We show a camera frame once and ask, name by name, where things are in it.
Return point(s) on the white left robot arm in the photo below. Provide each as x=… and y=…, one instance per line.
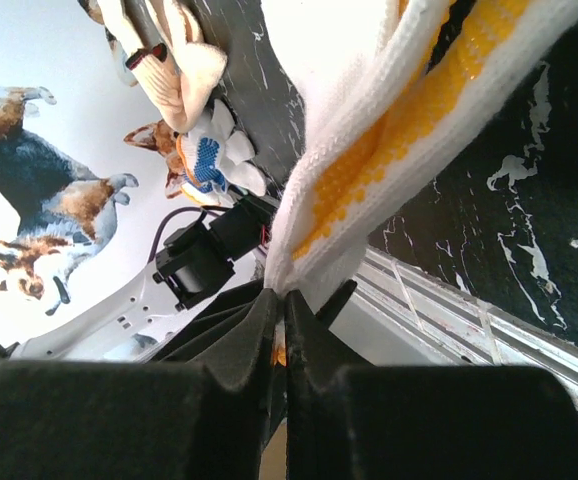
x=192, y=265

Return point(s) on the blue dotted white glove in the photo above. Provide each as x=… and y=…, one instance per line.
x=214, y=156

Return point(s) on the orange dotted white glove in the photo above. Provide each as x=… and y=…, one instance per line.
x=382, y=117

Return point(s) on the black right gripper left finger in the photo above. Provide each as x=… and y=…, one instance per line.
x=202, y=419

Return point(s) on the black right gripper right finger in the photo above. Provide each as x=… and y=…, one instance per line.
x=349, y=419

